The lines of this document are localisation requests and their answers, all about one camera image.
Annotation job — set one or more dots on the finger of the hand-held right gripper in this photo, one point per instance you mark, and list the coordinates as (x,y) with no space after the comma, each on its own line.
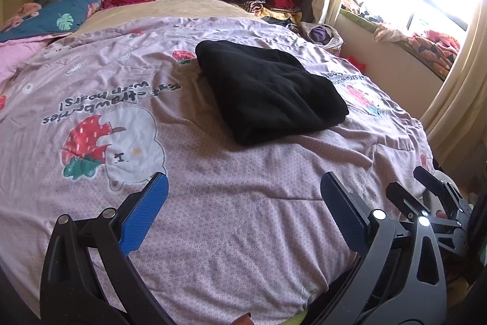
(432,180)
(401,197)

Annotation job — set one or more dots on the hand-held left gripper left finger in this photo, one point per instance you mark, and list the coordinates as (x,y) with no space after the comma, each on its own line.
(144,214)

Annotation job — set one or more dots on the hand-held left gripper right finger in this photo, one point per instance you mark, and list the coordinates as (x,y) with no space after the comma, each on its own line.
(342,214)

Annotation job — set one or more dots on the black sweater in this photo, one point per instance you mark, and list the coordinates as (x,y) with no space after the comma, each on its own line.
(266,93)

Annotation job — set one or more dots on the heap of clothes on windowsill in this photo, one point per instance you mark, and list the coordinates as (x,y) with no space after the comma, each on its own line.
(433,45)

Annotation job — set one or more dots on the lilac strawberry print quilt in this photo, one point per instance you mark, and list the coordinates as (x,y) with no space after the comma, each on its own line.
(228,195)

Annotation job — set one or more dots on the red plastic bag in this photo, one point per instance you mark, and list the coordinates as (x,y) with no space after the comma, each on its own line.
(357,62)

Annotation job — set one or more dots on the green windowsill cushion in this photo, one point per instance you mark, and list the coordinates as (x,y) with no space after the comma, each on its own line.
(361,20)

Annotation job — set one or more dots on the cloth bag with purple garment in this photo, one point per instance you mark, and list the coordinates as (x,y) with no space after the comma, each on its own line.
(321,34)

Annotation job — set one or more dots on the beige blanket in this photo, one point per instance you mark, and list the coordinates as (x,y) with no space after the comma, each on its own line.
(171,11)

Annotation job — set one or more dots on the plain pink quilt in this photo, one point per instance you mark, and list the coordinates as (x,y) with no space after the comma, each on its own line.
(15,55)

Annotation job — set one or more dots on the blue leaf print quilt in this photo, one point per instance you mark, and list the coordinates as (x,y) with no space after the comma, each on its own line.
(57,18)

